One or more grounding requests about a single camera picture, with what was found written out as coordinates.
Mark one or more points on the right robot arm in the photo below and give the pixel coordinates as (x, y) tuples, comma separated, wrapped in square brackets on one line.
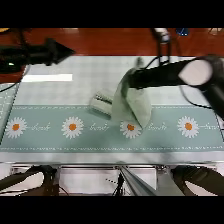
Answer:
[(200, 71)]

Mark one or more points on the silver frame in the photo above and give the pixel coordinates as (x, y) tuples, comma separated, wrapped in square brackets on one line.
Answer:
[(140, 186)]

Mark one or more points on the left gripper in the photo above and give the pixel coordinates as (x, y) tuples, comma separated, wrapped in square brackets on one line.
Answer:
[(56, 51)]

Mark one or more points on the pale green T-shirt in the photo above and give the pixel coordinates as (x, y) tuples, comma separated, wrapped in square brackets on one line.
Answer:
[(131, 103)]

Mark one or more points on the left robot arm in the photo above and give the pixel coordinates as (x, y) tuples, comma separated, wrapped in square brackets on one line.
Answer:
[(16, 56)]

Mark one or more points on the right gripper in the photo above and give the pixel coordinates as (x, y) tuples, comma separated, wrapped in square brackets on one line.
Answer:
[(138, 80)]

